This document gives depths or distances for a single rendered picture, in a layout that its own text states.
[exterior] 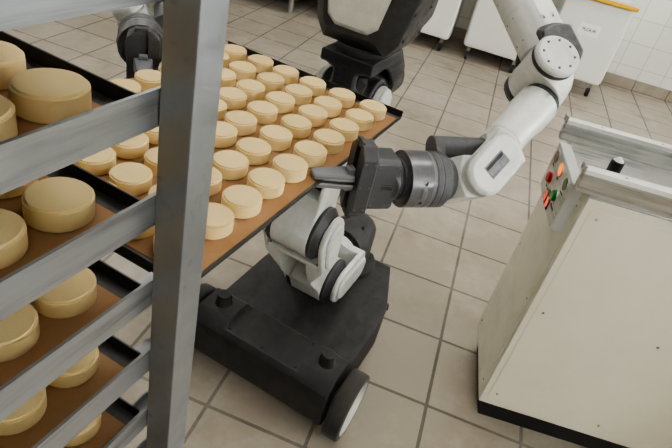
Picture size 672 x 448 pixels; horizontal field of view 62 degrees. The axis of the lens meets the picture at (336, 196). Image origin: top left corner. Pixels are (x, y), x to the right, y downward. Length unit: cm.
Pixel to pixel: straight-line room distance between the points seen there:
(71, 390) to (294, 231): 87
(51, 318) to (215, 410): 124
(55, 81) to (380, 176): 50
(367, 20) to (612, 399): 126
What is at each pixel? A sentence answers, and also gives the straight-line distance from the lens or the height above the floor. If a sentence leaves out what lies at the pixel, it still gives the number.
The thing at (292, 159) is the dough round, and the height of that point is 102.
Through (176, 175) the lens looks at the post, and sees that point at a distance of 43.
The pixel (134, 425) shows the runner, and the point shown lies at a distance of 65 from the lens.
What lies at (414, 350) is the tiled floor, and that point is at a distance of 202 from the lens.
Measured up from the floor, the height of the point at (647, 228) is 80.
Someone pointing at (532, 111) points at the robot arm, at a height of 110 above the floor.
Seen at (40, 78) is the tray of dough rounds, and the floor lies 124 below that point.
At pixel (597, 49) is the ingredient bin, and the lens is 505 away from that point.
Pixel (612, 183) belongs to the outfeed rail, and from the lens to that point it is 142.
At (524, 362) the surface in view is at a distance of 174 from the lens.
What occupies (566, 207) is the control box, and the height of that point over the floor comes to 77.
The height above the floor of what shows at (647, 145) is 89.
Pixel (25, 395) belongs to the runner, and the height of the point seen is 104.
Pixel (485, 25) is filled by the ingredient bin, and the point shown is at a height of 33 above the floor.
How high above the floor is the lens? 142
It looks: 33 degrees down
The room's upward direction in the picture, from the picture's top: 14 degrees clockwise
